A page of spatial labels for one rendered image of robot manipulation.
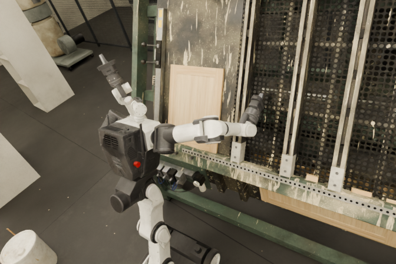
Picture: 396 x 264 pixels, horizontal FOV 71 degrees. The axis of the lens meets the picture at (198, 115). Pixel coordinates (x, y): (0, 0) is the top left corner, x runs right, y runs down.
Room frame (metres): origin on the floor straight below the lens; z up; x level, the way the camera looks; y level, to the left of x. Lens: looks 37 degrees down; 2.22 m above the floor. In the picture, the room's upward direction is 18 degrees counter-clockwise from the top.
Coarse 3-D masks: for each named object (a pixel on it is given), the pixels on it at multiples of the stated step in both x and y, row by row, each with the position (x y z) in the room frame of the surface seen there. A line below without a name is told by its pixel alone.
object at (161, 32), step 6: (162, 12) 2.02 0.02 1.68; (162, 18) 2.00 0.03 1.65; (162, 24) 1.98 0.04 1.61; (162, 30) 1.97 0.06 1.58; (162, 36) 1.95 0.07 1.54; (162, 42) 1.94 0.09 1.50; (162, 48) 1.92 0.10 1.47; (162, 54) 1.91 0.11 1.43; (162, 60) 1.89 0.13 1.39; (162, 66) 1.88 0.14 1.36; (156, 72) 1.88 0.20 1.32; (162, 72) 1.86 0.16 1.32; (156, 78) 1.86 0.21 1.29; (162, 78) 1.85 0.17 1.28; (156, 84) 1.84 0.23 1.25; (162, 84) 1.83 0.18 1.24; (156, 90) 1.82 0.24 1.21; (162, 90) 1.82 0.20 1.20; (156, 96) 1.80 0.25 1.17; (162, 96) 1.80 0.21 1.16; (156, 102) 1.78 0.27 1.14; (162, 102) 1.78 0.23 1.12; (156, 108) 1.76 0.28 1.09; (162, 108) 1.77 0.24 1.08; (156, 114) 1.74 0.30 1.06; (162, 114) 1.75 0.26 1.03; (156, 120) 1.72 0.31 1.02
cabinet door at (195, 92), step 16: (176, 80) 1.75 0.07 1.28; (192, 80) 1.67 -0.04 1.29; (208, 80) 1.58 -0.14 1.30; (176, 96) 1.71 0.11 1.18; (192, 96) 1.62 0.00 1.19; (208, 96) 1.53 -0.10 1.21; (176, 112) 1.66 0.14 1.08; (192, 112) 1.57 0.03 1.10; (208, 112) 1.49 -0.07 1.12; (192, 144) 1.46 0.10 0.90; (208, 144) 1.38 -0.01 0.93
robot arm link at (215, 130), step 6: (210, 120) 1.00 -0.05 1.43; (216, 120) 1.00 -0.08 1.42; (204, 126) 1.00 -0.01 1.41; (210, 126) 0.98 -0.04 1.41; (216, 126) 0.98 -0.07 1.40; (222, 126) 0.98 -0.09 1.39; (228, 126) 1.00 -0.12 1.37; (234, 126) 1.02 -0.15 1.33; (204, 132) 0.98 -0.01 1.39; (210, 132) 0.96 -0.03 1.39; (216, 132) 0.96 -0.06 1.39; (222, 132) 0.96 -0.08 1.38; (228, 132) 0.98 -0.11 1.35; (234, 132) 1.00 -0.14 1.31; (210, 138) 0.94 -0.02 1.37; (216, 138) 0.94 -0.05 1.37; (222, 138) 0.95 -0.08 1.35
